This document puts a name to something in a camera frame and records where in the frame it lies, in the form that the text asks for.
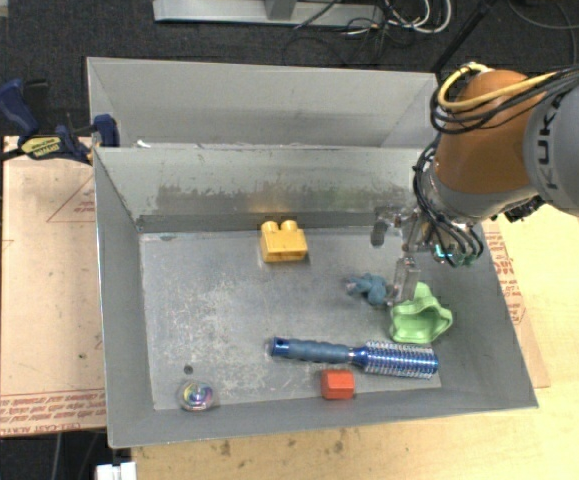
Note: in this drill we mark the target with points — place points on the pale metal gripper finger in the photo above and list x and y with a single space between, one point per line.
398 283
411 284

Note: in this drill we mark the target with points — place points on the blue-grey soft toy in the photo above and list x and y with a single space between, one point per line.
371 288

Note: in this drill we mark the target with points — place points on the green soft wavy cup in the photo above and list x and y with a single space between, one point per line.
419 320

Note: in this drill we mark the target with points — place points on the blue hairbrush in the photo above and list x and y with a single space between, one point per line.
329 352

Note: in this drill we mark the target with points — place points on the red-orange small block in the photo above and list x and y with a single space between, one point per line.
337 385

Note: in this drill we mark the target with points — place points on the yellow toy building brick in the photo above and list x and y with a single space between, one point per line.
283 244

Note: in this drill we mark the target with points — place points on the grey metal bin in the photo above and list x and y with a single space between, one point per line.
219 293

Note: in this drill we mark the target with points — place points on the shiny iridescent round top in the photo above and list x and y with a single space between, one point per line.
196 395

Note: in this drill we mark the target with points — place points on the brown cardboard board red print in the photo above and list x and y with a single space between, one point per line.
44 293

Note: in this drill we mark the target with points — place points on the black cylinder on white bracket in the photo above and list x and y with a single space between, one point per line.
378 234

